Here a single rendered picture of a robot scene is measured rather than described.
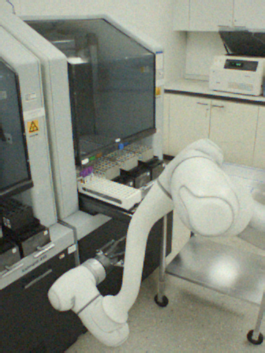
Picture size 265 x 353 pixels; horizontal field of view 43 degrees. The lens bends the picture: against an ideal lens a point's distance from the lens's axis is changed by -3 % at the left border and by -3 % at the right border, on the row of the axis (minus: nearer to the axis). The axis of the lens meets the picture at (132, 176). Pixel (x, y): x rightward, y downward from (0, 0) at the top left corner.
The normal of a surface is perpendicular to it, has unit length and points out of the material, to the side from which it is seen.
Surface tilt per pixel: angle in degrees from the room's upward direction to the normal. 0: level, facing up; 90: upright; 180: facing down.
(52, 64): 90
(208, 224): 86
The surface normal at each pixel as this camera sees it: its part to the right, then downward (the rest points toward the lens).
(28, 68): 0.80, 0.23
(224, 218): -0.17, 0.37
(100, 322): -0.28, -0.02
